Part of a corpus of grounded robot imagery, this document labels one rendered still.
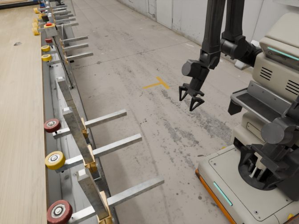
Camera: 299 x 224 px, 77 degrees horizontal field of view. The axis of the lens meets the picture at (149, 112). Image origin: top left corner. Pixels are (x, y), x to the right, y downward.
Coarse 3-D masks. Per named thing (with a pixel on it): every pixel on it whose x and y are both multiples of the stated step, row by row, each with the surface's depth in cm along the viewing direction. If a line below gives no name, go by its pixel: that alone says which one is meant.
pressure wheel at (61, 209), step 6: (54, 204) 68; (60, 204) 68; (66, 204) 68; (48, 210) 67; (54, 210) 67; (60, 210) 67; (66, 210) 66; (72, 210) 69; (48, 216) 65; (54, 216) 65; (60, 216) 65; (66, 216) 65; (54, 222) 64; (60, 222) 64; (66, 222) 66
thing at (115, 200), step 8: (160, 176) 84; (144, 184) 82; (152, 184) 82; (160, 184) 84; (128, 192) 80; (136, 192) 79; (112, 200) 77; (120, 200) 78; (88, 208) 75; (72, 216) 73; (80, 216) 73; (88, 216) 74
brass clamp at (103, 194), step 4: (100, 192) 79; (104, 192) 79; (104, 196) 78; (104, 200) 77; (108, 208) 74; (108, 212) 73; (108, 216) 72; (100, 220) 71; (104, 220) 71; (108, 220) 71; (112, 220) 73
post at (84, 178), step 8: (88, 168) 57; (80, 176) 53; (88, 176) 54; (80, 184) 54; (88, 184) 56; (88, 192) 58; (96, 192) 60; (96, 200) 63; (96, 208) 65; (104, 208) 68; (104, 216) 71
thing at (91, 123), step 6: (114, 114) 116; (120, 114) 117; (126, 114) 119; (90, 120) 113; (96, 120) 113; (102, 120) 114; (108, 120) 115; (90, 126) 112; (54, 132) 107; (60, 132) 107; (66, 132) 108; (54, 138) 106
